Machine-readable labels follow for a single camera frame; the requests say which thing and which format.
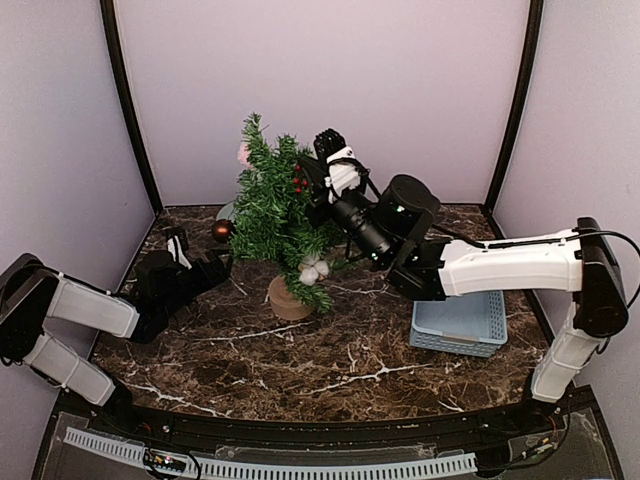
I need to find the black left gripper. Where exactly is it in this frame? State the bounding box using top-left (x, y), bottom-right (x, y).
top-left (158, 249), bottom-right (234, 319)

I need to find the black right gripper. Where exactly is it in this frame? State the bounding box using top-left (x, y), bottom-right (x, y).
top-left (296, 155), bottom-right (393, 267)

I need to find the red berry sprig ornament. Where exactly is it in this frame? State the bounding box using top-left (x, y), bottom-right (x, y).
top-left (293, 164), bottom-right (309, 194)

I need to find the dark red bauble ornament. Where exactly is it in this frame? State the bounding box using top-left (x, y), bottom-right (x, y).
top-left (211, 219), bottom-right (235, 244)

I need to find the small green christmas tree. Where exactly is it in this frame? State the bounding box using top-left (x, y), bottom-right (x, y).
top-left (231, 113), bottom-right (347, 313)

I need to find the pink pompom ornament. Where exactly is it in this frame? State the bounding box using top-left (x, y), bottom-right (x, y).
top-left (237, 142), bottom-right (251, 168)

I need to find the white cotton ball ornament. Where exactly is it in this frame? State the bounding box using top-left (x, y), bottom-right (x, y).
top-left (298, 255), bottom-right (330, 286)

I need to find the light blue plastic basket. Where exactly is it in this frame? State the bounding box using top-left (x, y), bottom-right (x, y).
top-left (410, 291), bottom-right (508, 358)

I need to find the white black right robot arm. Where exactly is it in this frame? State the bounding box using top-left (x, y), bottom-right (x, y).
top-left (295, 149), bottom-right (635, 434)

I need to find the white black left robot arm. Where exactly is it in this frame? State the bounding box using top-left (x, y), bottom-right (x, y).
top-left (1, 250), bottom-right (232, 436)

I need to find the light blue ceramic plate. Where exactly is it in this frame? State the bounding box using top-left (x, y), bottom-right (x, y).
top-left (216, 201), bottom-right (236, 222)

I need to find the white slotted cable duct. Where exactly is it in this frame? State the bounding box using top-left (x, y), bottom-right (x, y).
top-left (63, 427), bottom-right (477, 479)

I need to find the left black corner post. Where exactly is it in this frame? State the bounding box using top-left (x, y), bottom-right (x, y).
top-left (99, 0), bottom-right (164, 215)

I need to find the black corner post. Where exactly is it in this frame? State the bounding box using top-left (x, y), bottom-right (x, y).
top-left (99, 0), bottom-right (164, 215)
top-left (483, 0), bottom-right (545, 216)

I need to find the right black corner post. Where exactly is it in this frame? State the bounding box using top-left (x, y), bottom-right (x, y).
top-left (483, 0), bottom-right (545, 216)

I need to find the black front rail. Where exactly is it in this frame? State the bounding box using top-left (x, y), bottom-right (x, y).
top-left (110, 403), bottom-right (534, 450)

